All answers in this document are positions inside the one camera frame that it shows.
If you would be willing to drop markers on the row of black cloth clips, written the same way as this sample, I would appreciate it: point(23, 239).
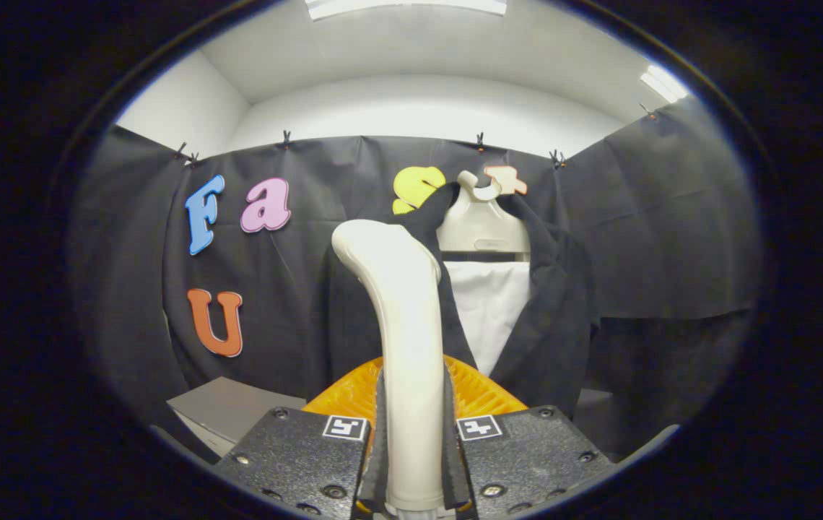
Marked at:
point(286, 138)

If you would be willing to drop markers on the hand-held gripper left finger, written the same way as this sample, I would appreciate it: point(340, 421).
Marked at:
point(375, 469)

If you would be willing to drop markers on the black backdrop cloth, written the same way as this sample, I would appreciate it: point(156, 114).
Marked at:
point(296, 289)

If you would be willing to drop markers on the cream plastic hanger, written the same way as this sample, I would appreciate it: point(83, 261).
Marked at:
point(480, 227)

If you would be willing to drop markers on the white shirt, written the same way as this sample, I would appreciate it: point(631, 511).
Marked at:
point(487, 310)

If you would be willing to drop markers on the large ceiling light panel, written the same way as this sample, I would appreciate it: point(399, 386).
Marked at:
point(404, 6)

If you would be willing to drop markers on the small ceiling light panel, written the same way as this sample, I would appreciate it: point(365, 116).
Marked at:
point(663, 83)

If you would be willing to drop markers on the cream garment steamer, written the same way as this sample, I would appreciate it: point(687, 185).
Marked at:
point(408, 325)

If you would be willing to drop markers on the grey cabinet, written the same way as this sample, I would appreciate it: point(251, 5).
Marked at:
point(231, 408)

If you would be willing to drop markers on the black suit jacket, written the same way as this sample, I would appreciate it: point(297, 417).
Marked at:
point(549, 318)

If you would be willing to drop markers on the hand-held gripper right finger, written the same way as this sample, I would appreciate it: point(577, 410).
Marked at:
point(455, 469)

